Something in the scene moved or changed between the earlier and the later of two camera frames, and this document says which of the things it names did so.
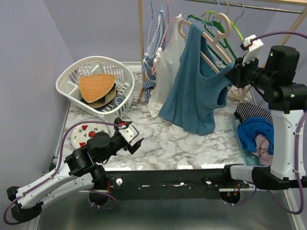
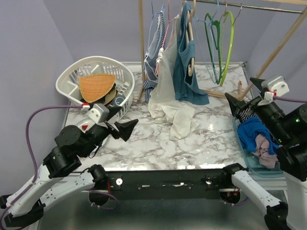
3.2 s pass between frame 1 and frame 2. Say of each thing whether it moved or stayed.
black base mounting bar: stayed
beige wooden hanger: moved
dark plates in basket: stayed
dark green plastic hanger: moved
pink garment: stayed
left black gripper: moved
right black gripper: moved
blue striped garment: stayed
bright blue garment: stayed
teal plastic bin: stayed
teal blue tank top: moved
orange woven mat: stayed
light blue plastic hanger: moved
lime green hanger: moved
